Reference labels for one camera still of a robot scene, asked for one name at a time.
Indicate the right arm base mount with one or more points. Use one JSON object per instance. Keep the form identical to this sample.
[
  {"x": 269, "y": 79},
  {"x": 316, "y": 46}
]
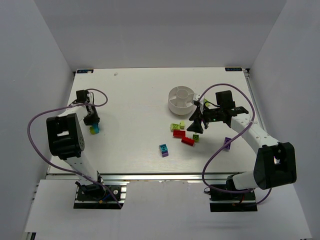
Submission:
[{"x": 225, "y": 202}]

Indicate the pale green lego brick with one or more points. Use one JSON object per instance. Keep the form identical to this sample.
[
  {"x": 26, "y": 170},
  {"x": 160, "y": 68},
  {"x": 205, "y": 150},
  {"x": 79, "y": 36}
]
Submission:
[{"x": 182, "y": 125}]

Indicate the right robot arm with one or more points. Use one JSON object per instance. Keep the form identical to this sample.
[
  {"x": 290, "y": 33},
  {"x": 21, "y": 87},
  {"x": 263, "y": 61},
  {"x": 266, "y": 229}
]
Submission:
[{"x": 275, "y": 163}]

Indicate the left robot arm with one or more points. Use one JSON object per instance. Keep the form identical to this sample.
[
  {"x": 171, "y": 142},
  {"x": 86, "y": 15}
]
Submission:
[{"x": 66, "y": 140}]

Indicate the aluminium frame rail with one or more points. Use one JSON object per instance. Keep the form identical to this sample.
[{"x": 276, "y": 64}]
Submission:
[{"x": 146, "y": 177}]

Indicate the corner label sticker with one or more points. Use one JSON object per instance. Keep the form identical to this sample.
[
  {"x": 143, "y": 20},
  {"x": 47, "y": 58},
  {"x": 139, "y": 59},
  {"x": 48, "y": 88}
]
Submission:
[
  {"x": 84, "y": 71},
  {"x": 233, "y": 69}
]

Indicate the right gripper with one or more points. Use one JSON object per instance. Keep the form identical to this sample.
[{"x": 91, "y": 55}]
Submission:
[{"x": 202, "y": 116}]

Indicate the lime lego brick small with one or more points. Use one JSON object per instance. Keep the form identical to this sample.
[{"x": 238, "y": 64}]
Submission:
[{"x": 92, "y": 130}]

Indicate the red flat lego brick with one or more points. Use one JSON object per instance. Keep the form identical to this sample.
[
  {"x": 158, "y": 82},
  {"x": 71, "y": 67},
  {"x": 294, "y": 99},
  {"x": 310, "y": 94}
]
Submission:
[{"x": 179, "y": 134}]

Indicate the right corner label sticker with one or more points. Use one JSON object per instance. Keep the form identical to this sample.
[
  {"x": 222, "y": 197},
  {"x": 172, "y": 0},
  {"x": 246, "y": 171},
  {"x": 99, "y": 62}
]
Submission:
[{"x": 233, "y": 69}]

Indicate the left corner label sticker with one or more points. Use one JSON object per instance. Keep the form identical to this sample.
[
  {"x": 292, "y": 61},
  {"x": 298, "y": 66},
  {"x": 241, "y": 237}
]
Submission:
[{"x": 84, "y": 71}]

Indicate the teal small lego brick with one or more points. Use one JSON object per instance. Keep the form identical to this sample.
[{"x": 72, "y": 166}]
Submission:
[{"x": 163, "y": 148}]

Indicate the white round divided container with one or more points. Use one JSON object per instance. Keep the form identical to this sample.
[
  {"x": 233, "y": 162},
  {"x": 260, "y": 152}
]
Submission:
[{"x": 180, "y": 100}]

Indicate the red stepped lego brick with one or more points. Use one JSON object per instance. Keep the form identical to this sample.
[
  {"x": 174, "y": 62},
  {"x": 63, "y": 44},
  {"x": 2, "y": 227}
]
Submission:
[{"x": 187, "y": 140}]

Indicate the lime lego plate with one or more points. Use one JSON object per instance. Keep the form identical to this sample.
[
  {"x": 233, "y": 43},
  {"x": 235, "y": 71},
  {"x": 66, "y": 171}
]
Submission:
[{"x": 174, "y": 126}]

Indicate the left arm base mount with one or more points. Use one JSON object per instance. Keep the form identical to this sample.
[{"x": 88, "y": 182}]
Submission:
[{"x": 95, "y": 197}]

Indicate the green small lego brick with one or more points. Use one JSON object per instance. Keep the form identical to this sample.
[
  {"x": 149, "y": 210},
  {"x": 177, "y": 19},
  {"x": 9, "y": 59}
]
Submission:
[{"x": 196, "y": 137}]

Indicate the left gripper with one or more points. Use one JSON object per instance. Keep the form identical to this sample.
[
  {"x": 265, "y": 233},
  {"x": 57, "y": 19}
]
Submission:
[{"x": 92, "y": 120}]

